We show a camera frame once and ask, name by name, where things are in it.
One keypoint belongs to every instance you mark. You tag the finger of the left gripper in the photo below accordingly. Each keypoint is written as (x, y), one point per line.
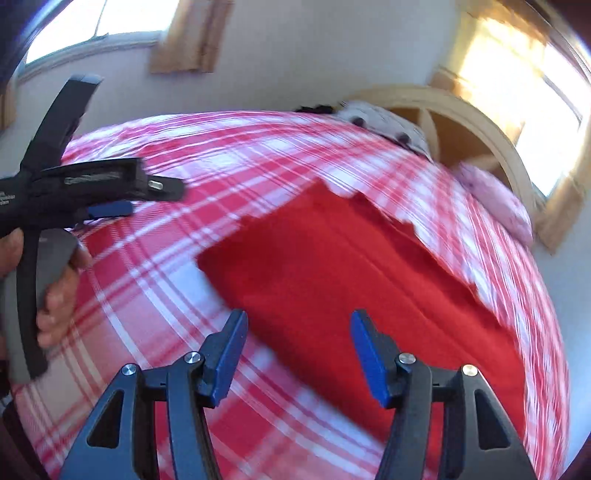
(109, 180)
(121, 208)

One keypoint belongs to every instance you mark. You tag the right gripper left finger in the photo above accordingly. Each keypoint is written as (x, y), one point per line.
(139, 407)

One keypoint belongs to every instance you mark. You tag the red knitted sweater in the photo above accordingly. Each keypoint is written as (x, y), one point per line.
(300, 272)

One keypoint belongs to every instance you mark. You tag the red white plaid bed cover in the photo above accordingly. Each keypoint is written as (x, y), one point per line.
(144, 299)

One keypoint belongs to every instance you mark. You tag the beige side window curtain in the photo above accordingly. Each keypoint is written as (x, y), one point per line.
(193, 39)

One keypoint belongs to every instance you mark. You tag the black cloth beside pillow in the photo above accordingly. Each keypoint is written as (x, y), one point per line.
(320, 109)

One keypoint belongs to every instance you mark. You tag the beige curtain behind headboard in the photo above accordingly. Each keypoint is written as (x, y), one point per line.
(556, 215)

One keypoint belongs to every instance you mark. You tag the pink pillow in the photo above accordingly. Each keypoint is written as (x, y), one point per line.
(501, 203)

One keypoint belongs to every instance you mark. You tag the grey patterned pillow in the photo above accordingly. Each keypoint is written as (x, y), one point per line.
(383, 122)

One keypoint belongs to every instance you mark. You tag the cream wooden headboard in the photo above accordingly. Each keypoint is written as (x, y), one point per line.
(456, 132)

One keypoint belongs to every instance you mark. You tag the window behind headboard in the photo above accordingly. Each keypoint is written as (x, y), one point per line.
(533, 94)

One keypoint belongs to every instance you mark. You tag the side wall window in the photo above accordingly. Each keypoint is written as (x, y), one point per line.
(86, 28)

